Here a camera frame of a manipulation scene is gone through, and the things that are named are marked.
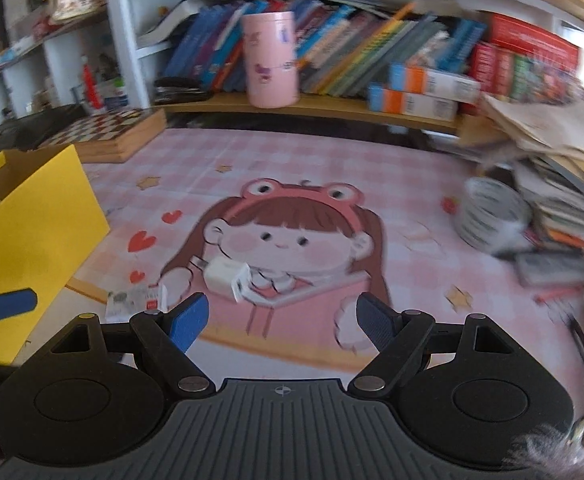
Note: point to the pink printed cylinder container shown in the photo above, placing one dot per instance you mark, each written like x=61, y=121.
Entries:
x=270, y=60

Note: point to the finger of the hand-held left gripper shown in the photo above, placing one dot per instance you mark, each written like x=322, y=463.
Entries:
x=9, y=305

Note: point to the white printed tape roll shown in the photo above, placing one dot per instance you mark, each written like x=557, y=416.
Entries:
x=492, y=215

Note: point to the grey pencil case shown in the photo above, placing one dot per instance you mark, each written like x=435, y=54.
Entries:
x=552, y=269

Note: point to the orange blue white carton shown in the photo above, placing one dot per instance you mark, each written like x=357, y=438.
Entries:
x=412, y=103
x=437, y=82

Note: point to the row of shelf books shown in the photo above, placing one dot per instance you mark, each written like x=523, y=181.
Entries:
x=352, y=45

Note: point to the black stapler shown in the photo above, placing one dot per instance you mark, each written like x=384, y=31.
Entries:
x=182, y=91

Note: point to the red hardcover book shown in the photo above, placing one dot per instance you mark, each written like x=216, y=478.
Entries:
x=487, y=72

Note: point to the white charger cube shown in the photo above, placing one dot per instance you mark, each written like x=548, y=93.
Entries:
x=224, y=277

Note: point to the small white red packet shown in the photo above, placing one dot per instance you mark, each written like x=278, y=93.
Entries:
x=137, y=302

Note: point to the pile of papers and books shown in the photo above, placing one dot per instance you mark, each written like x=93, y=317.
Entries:
x=547, y=125

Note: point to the black electronic keyboard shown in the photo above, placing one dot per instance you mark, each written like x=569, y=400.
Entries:
x=27, y=127

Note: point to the white bookshelf frame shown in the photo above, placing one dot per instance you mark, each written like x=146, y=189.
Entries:
x=124, y=35

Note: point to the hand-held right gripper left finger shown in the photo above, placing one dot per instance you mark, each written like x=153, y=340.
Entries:
x=189, y=322

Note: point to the thick red dictionary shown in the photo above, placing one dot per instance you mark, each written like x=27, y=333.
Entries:
x=532, y=40

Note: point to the pink checkered cloth desktop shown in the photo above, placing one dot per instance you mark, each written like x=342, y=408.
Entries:
x=397, y=185

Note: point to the yellow cardboard box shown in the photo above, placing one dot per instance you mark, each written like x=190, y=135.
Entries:
x=37, y=240

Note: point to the thick white-paged book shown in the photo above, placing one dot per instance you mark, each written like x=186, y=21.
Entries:
x=172, y=22

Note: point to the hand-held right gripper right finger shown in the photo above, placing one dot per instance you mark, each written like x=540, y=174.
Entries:
x=377, y=327

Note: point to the red tassel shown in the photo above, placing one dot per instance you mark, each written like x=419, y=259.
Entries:
x=92, y=92

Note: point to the wooden chessboard box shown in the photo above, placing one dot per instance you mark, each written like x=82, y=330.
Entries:
x=104, y=132

